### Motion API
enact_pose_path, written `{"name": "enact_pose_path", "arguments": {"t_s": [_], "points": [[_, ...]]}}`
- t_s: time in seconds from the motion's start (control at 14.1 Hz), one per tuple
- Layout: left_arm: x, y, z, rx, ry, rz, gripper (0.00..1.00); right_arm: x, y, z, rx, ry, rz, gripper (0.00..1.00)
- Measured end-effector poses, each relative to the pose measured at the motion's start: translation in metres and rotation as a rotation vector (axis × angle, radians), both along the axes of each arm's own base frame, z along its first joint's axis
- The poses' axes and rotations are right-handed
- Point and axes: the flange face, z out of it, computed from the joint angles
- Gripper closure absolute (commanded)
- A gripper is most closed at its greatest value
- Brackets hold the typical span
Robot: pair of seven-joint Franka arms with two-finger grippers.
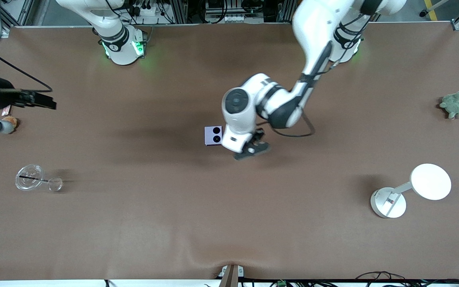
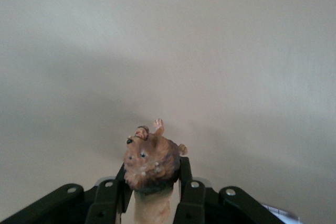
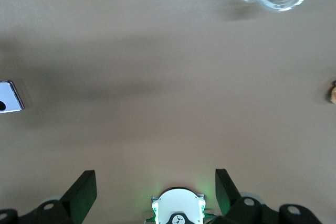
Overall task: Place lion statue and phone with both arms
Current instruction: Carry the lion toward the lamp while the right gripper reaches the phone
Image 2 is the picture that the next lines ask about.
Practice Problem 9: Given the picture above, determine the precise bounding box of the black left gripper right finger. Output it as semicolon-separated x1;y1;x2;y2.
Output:
174;157;286;224

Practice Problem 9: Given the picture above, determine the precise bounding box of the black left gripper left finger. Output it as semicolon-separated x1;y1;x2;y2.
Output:
0;163;132;224

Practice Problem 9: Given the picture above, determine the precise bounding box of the brown lion statue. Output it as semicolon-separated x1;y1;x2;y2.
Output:
123;118;188;224

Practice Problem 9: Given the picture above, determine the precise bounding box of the brown table cloth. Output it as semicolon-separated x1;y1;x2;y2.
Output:
0;0;336;224

